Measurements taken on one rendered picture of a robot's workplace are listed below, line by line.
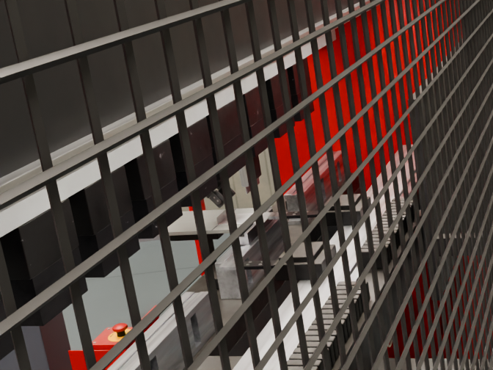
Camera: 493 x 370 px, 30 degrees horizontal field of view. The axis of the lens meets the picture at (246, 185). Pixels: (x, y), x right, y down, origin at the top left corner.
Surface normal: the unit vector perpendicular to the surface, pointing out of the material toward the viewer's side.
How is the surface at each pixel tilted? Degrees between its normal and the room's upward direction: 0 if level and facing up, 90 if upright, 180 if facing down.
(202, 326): 90
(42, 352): 90
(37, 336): 90
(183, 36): 90
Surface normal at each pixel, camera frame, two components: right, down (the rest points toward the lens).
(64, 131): 0.93, -0.06
